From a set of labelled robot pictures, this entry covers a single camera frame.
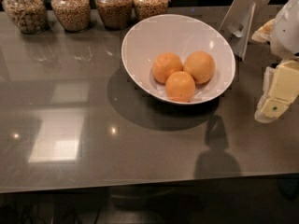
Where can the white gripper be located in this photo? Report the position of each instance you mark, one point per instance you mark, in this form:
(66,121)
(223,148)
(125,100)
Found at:
(286,32)

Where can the leftmost glass grain jar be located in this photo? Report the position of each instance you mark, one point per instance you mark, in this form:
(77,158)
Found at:
(29,16)

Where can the orange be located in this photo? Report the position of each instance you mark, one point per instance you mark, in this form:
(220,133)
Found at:
(180,87)
(164,65)
(201,66)

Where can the glass grain jar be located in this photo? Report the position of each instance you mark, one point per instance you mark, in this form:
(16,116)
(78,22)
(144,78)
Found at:
(115,14)
(73,15)
(148,8)
(29,16)

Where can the white slanted bowl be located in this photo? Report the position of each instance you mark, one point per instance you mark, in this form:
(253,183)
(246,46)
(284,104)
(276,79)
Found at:
(181,35)

